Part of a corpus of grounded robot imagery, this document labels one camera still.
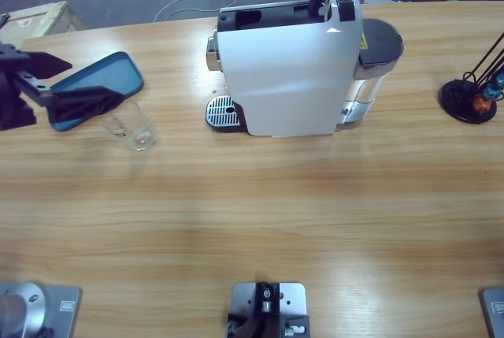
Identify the wooden crate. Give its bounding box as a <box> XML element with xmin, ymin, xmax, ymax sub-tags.
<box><xmin>0</xmin><ymin>1</ymin><xmax>86</xmax><ymax>55</ymax></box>

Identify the orange coffee capsule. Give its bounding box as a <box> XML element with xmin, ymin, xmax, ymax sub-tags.
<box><xmin>473</xmin><ymin>93</ymin><xmax>491</xmax><ymax>113</ymax></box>

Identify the clear drinking glass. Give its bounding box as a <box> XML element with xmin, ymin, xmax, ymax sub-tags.
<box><xmin>102</xmin><ymin>101</ymin><xmax>161</xmax><ymax>153</ymax></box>

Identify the dark blue plastic tray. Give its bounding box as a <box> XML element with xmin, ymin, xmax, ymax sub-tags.
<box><xmin>49</xmin><ymin>51</ymin><xmax>145</xmax><ymax>133</ymax></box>

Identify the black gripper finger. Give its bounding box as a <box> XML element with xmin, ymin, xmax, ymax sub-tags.
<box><xmin>46</xmin><ymin>85</ymin><xmax>126</xmax><ymax>123</ymax></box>
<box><xmin>22</xmin><ymin>50</ymin><xmax>74</xmax><ymax>79</ymax></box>

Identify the black drip tray metal grille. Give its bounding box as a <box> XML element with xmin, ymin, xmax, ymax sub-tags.
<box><xmin>204</xmin><ymin>94</ymin><xmax>247</xmax><ymax>134</ymax></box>

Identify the clear water tank black lid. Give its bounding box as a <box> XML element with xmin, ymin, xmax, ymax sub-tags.
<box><xmin>352</xmin><ymin>17</ymin><xmax>405</xmax><ymax>132</ymax></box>

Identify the black wire capsule holder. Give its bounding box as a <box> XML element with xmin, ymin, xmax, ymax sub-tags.
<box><xmin>439</xmin><ymin>30</ymin><xmax>504</xmax><ymax>124</ymax></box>

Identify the centre metal mount base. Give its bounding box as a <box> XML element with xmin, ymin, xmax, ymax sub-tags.
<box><xmin>226</xmin><ymin>280</ymin><xmax>312</xmax><ymax>338</ymax></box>

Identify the arm grey base plate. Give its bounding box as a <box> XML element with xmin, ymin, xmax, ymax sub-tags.
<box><xmin>0</xmin><ymin>281</ymin><xmax>83</xmax><ymax>338</ymax></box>
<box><xmin>478</xmin><ymin>288</ymin><xmax>504</xmax><ymax>338</ymax></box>

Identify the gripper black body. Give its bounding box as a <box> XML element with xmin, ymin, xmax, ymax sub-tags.
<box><xmin>0</xmin><ymin>42</ymin><xmax>53</xmax><ymax>131</ymax></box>

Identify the white capsule coffee machine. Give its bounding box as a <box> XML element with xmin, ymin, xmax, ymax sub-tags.
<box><xmin>206</xmin><ymin>0</ymin><xmax>364</xmax><ymax>139</ymax></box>

